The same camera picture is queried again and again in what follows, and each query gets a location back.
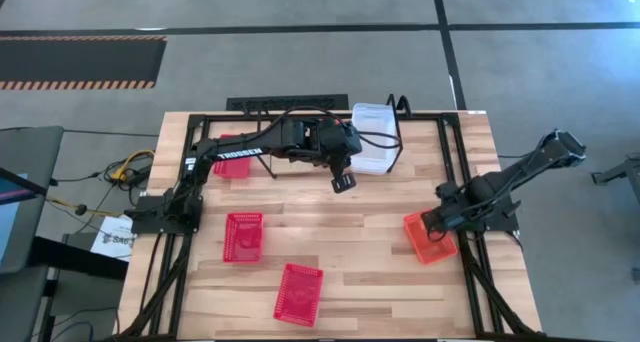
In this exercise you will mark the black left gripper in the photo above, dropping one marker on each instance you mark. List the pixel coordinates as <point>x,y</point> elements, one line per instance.
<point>342,139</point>

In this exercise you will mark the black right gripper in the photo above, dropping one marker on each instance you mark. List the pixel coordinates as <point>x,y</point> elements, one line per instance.
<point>450,217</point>

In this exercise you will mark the orange slotted plastic basket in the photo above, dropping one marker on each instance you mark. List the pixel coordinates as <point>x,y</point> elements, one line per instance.
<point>435,249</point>

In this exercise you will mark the clear plastic bin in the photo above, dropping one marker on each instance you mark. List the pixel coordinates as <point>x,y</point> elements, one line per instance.
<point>365,113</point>
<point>372,162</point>

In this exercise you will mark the red slotted plastic basket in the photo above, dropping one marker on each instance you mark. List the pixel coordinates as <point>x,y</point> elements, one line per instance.
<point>232,169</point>
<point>243,237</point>
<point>299,294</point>

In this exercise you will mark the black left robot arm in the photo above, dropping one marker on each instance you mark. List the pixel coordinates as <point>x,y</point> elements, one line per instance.
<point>240,152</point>

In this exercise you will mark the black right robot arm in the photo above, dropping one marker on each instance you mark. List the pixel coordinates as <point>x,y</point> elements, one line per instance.
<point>525,169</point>

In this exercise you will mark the white tape strip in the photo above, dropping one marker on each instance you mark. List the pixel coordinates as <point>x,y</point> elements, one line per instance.
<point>476,112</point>

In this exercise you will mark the grey metal stand leg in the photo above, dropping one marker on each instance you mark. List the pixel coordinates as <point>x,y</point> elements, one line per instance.
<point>617,172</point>

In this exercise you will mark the white printed paper sheet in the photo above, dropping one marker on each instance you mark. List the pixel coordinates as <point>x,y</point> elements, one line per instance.
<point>112,239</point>

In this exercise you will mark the black flat panel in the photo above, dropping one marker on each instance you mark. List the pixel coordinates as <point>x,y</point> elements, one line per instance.
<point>75,259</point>

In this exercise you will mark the black hazard-striped floor mat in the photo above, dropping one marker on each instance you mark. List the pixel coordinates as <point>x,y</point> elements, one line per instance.
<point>75,62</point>

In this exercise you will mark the grey desk top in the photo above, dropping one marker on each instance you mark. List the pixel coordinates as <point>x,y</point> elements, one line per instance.
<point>35,152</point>

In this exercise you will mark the blue monitor screen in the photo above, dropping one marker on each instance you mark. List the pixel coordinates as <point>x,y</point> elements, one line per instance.
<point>7,217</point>

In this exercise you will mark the black aluminium table frame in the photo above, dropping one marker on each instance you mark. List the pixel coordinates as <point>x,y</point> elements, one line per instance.
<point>468,254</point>

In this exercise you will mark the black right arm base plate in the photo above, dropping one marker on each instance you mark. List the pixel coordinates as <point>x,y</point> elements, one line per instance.
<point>505,217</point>

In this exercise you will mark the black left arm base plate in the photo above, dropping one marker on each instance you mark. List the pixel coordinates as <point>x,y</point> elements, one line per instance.
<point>150,222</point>

